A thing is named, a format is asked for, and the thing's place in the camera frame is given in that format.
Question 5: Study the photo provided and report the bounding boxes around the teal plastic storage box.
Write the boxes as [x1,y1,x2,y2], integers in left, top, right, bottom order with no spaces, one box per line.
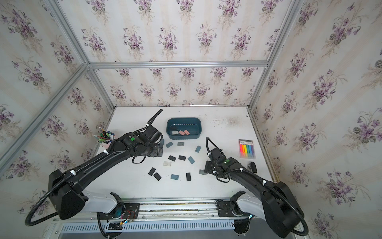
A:
[166,117,202,140]

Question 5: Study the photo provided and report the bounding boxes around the coloured pens in cup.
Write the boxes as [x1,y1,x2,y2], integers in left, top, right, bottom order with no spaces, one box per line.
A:
[93,130,115,144]

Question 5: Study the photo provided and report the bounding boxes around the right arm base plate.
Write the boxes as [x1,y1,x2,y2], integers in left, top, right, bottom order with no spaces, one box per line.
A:
[215,199,253,235]

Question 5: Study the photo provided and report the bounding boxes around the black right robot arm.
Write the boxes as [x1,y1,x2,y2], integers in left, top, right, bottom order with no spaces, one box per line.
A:
[205,137,309,238]

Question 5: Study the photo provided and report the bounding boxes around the white slotted cable duct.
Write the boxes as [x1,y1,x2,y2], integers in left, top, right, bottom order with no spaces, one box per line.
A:
[61,219,235,234]

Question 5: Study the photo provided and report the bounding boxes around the blue eraser bottom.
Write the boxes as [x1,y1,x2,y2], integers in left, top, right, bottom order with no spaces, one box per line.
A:
[171,174,179,180]

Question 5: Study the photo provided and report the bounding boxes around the grey black stapler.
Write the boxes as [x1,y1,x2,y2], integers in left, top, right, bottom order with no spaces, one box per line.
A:
[248,162,258,174]

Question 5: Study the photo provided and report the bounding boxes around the aluminium mounting rail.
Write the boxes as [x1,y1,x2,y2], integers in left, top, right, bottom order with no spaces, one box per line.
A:
[52,197,302,223]

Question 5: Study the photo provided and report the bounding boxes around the highlighter marker pack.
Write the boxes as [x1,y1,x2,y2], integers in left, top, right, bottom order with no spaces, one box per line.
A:
[239,139,256,159]

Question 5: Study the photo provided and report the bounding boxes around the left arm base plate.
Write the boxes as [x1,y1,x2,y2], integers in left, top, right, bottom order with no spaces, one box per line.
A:
[97,203,141,233]

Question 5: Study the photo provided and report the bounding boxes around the blue eraser centre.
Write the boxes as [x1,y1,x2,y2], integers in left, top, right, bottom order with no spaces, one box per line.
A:
[188,156,195,164]

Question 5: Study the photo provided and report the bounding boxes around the blue eraser upper right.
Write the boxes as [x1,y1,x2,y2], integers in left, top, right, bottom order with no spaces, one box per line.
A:
[195,145,202,153]

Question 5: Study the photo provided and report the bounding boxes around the pink pen holder cup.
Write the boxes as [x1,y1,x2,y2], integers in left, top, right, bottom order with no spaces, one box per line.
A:
[101,141,111,149]

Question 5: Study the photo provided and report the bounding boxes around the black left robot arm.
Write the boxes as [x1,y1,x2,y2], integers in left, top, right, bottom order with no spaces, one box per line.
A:
[25,110,163,227]

